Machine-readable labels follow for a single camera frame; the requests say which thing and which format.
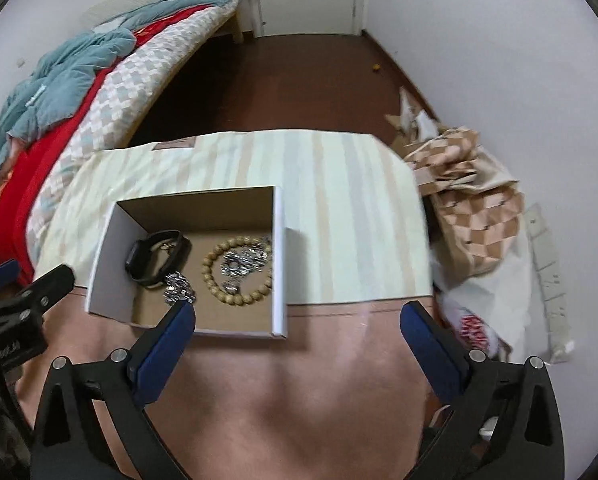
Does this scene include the black smart band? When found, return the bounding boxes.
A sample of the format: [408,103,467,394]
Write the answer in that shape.
[124,230,192,288]

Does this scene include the thick silver chain bracelet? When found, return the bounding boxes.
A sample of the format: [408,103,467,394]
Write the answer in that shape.
[161,270,198,307]

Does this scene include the wooden bead bracelet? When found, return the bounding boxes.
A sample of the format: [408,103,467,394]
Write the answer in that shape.
[200,234,274,307]

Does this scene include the silver charm bracelet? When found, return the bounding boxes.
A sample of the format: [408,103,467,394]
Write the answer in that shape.
[220,237,274,295]

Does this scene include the red bed cover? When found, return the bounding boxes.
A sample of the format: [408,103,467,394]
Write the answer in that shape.
[0,3,216,288]

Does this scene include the red white plastic bag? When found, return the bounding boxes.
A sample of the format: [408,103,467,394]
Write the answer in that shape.
[434,290,509,362]

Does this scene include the white power strip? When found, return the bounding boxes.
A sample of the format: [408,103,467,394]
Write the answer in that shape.
[524,203,576,364]

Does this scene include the blue quilt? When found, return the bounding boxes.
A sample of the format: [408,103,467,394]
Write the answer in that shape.
[0,0,230,179]

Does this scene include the checkered beige cloth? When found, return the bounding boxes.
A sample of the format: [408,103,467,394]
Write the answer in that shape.
[404,128,524,278]

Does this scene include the white cardboard box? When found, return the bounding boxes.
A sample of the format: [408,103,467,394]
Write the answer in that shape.
[85,186,288,339]

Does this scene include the checkered bed sheet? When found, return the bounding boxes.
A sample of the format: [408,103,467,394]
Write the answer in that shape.
[26,0,239,266]

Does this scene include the torn cardboard pieces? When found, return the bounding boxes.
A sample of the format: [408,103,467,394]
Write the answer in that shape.
[384,87,440,146]

